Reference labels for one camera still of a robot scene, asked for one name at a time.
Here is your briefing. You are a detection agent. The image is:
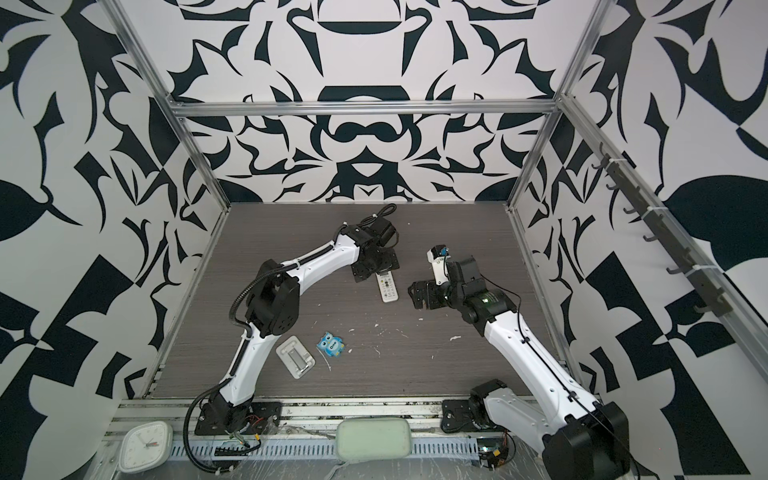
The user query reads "white remote control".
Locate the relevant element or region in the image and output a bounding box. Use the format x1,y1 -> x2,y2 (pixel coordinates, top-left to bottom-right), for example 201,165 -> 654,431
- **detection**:
376,271 -> 399,303

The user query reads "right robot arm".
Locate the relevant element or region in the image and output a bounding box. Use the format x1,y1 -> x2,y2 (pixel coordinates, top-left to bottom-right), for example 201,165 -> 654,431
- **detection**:
408,245 -> 632,479

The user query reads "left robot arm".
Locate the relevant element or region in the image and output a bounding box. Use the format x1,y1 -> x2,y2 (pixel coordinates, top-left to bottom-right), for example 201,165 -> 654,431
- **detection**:
205,215 -> 399,432

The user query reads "white phone stand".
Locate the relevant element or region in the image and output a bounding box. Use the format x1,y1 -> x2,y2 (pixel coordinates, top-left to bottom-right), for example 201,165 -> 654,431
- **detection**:
275,336 -> 316,380

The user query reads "green sponge pad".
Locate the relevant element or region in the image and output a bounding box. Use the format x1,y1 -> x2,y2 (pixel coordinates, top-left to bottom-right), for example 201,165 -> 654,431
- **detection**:
335,417 -> 413,463

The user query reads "small circuit board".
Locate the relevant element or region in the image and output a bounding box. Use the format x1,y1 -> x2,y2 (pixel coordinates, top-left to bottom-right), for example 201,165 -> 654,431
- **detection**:
477,436 -> 510,470

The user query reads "white square clock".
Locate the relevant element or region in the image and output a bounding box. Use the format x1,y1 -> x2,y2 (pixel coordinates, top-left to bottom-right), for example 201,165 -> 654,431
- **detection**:
118,421 -> 174,474

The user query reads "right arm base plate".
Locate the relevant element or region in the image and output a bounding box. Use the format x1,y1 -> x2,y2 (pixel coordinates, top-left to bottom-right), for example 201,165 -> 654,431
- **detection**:
440,399 -> 479,434

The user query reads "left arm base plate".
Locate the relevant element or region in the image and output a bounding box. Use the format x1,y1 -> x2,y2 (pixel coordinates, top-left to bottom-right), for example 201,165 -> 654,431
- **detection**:
194,402 -> 283,436

